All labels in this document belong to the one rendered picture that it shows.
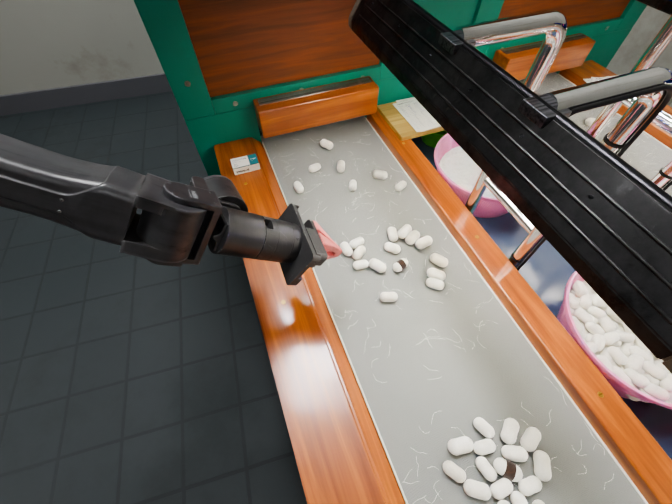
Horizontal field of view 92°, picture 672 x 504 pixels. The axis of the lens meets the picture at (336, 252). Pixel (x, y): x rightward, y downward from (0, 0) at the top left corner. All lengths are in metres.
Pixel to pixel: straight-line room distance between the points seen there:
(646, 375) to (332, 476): 0.54
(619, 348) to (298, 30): 0.87
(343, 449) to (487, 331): 0.31
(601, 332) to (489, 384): 0.23
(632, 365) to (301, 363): 0.54
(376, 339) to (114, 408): 1.14
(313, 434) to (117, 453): 1.04
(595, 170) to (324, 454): 0.45
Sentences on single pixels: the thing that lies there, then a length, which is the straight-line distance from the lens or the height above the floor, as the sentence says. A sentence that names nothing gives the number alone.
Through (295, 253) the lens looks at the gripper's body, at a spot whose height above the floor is 0.93.
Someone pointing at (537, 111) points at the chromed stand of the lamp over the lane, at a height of 1.11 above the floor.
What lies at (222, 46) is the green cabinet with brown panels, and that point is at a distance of 0.82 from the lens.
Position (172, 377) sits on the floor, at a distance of 1.46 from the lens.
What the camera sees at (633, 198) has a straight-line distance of 0.34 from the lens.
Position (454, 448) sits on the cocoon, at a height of 0.76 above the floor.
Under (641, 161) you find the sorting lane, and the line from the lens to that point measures 1.14.
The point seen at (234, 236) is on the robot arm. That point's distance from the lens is 0.38.
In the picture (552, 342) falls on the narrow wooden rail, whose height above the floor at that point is 0.76.
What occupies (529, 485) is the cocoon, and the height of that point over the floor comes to 0.76.
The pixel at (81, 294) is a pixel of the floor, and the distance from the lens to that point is 1.82.
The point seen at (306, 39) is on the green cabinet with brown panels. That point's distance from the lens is 0.85.
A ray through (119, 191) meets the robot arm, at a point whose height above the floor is 1.07.
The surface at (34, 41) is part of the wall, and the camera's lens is 2.92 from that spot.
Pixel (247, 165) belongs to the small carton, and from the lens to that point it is 0.79.
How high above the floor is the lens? 1.28
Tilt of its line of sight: 56 degrees down
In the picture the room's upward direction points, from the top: straight up
